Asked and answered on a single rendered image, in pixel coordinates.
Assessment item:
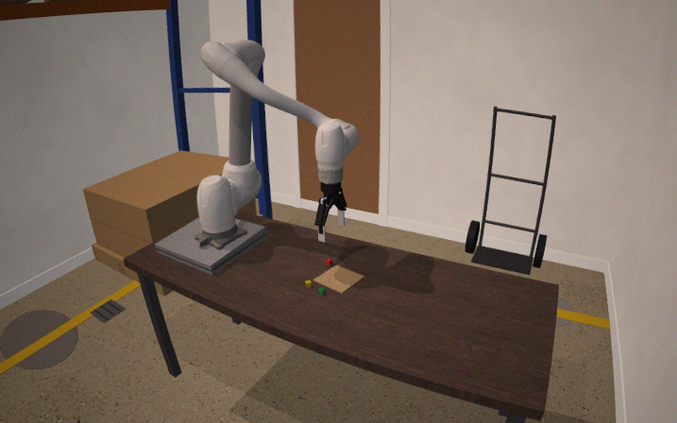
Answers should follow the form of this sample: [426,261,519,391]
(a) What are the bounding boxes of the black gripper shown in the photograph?
[314,181,347,243]

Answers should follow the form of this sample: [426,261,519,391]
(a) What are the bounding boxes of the tan square mat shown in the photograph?
[313,265,364,294]

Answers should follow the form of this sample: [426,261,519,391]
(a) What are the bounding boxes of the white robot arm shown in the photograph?
[195,40,360,250]

